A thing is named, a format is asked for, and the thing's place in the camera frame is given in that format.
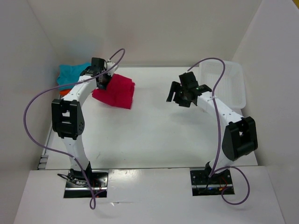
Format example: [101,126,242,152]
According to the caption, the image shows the purple cable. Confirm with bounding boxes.
[23,48,126,210]
[186,57,251,205]

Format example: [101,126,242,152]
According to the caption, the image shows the orange t shirt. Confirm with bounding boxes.
[59,89,71,96]

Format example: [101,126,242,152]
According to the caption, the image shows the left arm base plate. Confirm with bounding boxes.
[59,170,108,199]

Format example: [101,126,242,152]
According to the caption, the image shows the pink t shirt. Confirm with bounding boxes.
[92,73,135,109]

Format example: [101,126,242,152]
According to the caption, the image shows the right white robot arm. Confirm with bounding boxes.
[166,72,258,183]

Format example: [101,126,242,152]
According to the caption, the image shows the white plastic basket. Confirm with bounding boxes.
[198,60,246,109]

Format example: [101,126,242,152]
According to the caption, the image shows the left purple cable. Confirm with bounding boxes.
[23,48,126,210]

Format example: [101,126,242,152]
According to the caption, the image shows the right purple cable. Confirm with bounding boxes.
[186,57,251,205]

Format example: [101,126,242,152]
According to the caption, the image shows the teal t shirt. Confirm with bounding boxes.
[57,63,91,91]

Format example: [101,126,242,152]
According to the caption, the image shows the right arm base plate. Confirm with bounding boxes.
[190,168,235,196]

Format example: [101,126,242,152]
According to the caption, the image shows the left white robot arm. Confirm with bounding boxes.
[51,57,117,187]

